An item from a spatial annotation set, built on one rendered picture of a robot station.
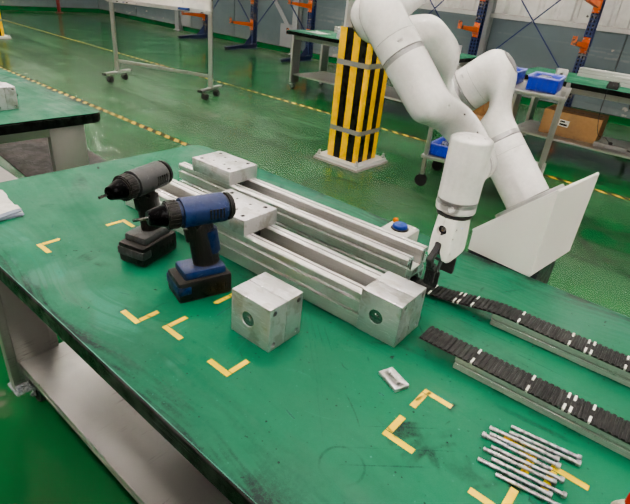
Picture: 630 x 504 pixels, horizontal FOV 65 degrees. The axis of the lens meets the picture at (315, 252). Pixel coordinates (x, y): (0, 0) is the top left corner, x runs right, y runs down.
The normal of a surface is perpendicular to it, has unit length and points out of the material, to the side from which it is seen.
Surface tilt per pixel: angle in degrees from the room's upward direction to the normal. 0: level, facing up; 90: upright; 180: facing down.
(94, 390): 0
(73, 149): 90
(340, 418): 0
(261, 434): 0
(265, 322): 90
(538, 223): 90
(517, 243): 90
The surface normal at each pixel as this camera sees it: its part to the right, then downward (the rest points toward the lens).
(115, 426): 0.09, -0.88
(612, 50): -0.65, 0.31
